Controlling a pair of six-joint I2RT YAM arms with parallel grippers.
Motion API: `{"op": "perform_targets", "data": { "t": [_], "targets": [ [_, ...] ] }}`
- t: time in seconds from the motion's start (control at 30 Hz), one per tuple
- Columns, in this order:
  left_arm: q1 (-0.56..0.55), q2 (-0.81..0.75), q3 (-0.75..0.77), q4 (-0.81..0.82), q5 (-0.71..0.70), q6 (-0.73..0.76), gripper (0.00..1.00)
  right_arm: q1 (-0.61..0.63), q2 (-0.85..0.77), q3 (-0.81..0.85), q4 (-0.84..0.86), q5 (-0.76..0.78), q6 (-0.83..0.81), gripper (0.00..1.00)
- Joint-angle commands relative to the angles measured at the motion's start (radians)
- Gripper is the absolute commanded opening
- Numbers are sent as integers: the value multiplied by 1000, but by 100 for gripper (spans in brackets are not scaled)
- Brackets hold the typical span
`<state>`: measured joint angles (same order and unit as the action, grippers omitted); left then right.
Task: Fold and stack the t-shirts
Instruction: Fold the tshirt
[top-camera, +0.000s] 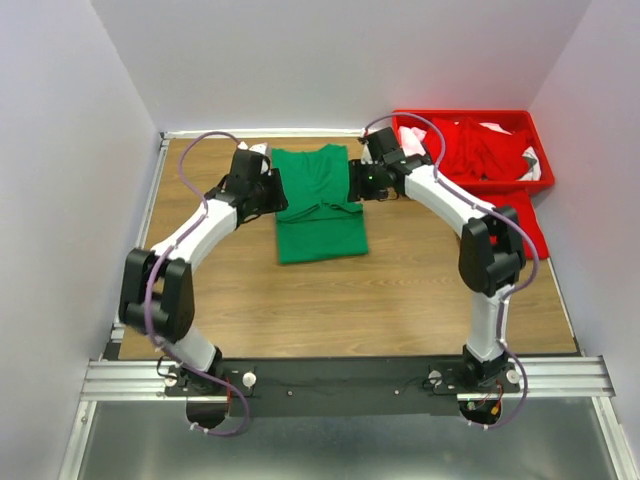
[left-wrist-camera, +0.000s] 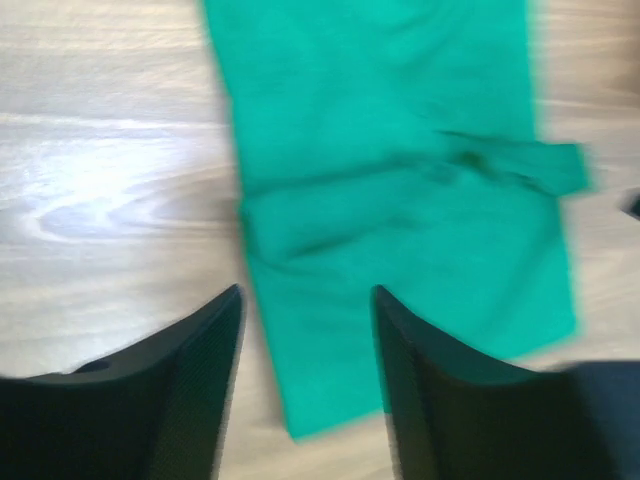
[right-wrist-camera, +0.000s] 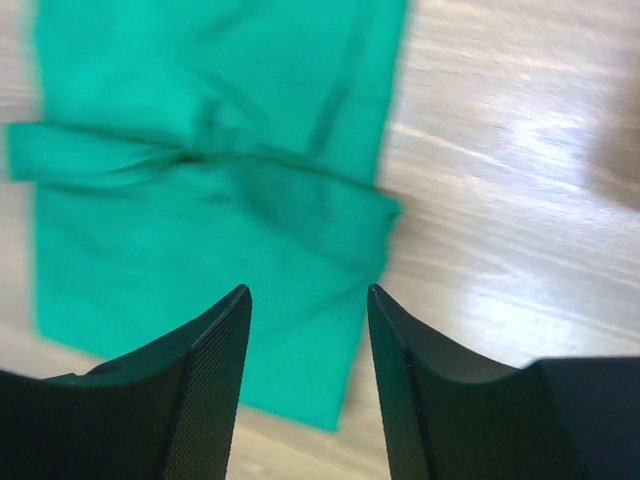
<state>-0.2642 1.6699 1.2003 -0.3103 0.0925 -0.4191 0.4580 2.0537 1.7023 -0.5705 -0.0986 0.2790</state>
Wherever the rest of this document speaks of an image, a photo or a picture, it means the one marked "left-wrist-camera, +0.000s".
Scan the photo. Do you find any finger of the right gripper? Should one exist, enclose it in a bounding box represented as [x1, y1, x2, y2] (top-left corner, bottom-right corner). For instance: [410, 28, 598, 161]
[620, 190, 640, 220]

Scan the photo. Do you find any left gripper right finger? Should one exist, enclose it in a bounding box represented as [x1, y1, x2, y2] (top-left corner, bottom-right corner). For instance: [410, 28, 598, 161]
[373, 286, 639, 480]

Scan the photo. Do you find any green t shirt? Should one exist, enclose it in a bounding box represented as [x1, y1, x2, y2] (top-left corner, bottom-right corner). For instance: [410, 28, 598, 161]
[204, 1, 590, 440]

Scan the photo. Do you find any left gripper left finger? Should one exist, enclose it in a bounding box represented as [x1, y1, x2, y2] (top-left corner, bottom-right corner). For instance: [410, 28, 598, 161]
[1, 285, 244, 480]

